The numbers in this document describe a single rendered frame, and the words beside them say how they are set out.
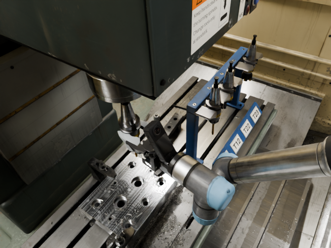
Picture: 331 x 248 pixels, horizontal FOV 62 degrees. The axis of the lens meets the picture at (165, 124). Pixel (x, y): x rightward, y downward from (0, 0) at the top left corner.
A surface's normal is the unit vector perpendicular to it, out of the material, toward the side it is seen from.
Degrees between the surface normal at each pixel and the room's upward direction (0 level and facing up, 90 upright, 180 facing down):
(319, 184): 17
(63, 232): 0
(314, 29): 90
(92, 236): 0
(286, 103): 24
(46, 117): 90
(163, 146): 61
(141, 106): 0
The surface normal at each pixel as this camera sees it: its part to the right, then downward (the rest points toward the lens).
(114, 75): -0.56, 0.60
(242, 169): -0.80, -0.07
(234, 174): -0.72, 0.26
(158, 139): 0.65, 0.04
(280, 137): -0.27, -0.40
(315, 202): -0.29, -0.78
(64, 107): 0.83, 0.37
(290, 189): 0.04, -0.78
